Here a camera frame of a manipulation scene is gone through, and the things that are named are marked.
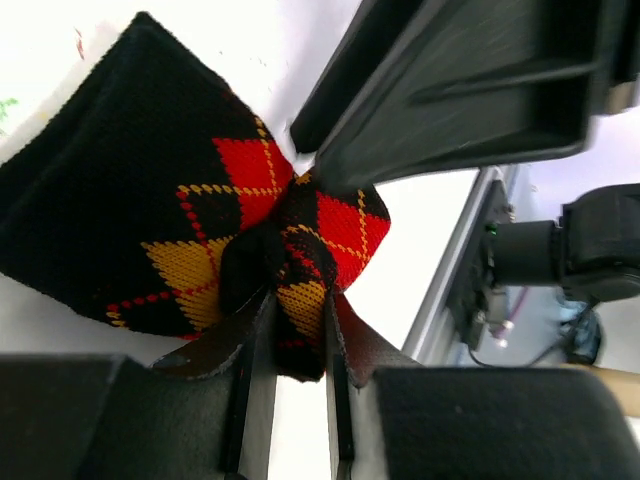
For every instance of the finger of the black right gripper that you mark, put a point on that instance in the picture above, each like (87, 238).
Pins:
(418, 87)

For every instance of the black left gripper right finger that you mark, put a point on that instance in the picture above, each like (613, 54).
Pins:
(392, 418)

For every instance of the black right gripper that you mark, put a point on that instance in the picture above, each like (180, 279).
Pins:
(622, 91)

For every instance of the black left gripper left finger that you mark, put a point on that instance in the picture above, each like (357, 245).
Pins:
(205, 411)

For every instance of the red yellow argyle sock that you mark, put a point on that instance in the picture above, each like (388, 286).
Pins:
(155, 200)

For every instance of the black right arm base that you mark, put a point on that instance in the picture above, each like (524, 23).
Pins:
(480, 295)

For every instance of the aluminium front rail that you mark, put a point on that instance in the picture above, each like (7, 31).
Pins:
(442, 321)

